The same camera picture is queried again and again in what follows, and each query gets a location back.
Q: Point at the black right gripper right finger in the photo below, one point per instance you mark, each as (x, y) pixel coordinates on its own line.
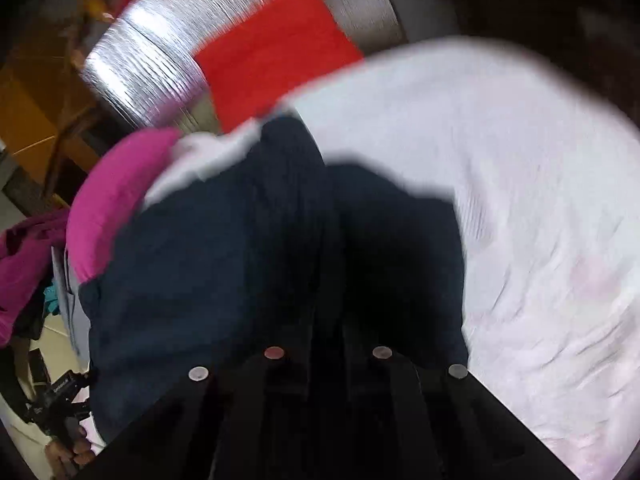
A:
(442, 424)

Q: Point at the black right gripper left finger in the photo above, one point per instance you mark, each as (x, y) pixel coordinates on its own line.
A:
(239, 422)

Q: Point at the dark navy garment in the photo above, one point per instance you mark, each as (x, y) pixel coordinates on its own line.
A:
(280, 249)

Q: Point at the grey garment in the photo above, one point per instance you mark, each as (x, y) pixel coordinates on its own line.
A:
(75, 320)

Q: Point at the teal garment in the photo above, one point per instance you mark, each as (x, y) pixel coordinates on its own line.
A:
(51, 305)

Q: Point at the pink pillow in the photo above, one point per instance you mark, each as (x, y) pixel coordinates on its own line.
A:
(111, 194)

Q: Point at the magenta garment pile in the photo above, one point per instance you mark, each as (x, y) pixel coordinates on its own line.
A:
(26, 271)

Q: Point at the white bed blanket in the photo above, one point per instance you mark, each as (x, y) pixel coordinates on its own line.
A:
(545, 178)

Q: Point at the red pillow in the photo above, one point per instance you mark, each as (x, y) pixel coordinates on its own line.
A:
(278, 47)

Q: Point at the silver foil insulation panel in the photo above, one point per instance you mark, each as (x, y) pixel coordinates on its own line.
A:
(143, 69)

